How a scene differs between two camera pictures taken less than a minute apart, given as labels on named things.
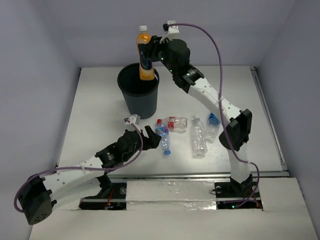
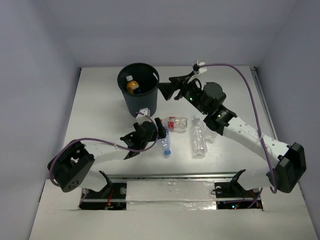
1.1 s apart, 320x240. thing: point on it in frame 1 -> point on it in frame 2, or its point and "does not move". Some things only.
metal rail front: [191, 175] does not move
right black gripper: [156, 43] -> [182, 82]
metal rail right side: [269, 118] does not move
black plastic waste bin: [140, 95] does not move
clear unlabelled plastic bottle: [199, 149] does not move
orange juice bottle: [144, 38] -> [132, 87]
